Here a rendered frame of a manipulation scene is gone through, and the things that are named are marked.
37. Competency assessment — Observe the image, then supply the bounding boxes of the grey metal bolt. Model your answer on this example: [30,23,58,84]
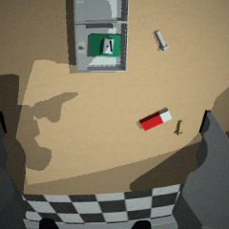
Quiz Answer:
[156,31,169,51]

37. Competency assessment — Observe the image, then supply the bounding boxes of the red and white eraser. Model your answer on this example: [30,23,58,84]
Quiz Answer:
[140,108,172,131]

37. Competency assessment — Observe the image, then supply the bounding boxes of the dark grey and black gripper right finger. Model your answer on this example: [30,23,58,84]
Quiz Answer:
[173,110,229,229]

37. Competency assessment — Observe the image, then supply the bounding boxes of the green rectangular block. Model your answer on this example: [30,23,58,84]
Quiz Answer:
[90,33,121,57]

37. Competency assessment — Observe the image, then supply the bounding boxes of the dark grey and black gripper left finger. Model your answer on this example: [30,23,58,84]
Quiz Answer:
[0,111,27,229]

